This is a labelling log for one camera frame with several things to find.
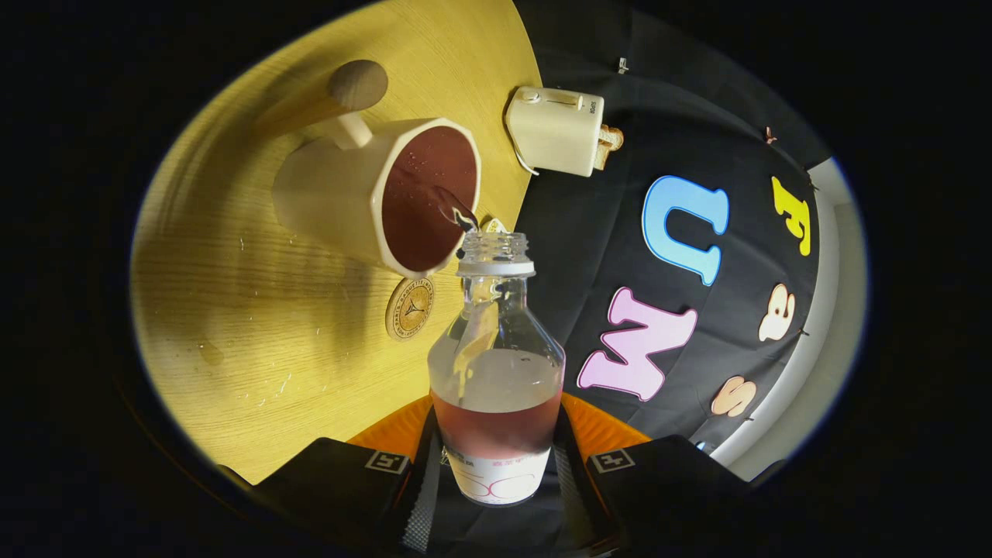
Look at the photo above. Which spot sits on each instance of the round wooden coaster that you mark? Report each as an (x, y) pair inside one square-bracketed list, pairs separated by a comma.
[(409, 308)]

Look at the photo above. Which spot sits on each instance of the cream toaster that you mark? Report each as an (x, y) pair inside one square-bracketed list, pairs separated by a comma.
[(554, 132)]

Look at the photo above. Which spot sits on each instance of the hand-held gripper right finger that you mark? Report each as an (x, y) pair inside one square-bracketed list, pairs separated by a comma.
[(577, 496)]

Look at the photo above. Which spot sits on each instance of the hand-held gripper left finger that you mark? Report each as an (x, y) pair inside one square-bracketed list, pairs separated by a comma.
[(422, 496)]

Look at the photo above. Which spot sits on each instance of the toast bread slice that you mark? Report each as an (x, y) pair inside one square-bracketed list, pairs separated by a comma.
[(601, 159), (611, 138)]

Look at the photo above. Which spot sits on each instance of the clear juice bottle pink label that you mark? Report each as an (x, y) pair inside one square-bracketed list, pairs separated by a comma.
[(496, 372)]

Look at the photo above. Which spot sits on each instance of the pink clip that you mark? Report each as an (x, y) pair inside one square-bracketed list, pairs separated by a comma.
[(769, 136)]

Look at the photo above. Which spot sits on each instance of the wooden table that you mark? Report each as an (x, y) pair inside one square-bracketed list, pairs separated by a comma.
[(256, 349)]

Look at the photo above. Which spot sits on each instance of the black backdrop cloth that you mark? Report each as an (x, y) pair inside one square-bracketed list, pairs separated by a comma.
[(589, 256)]

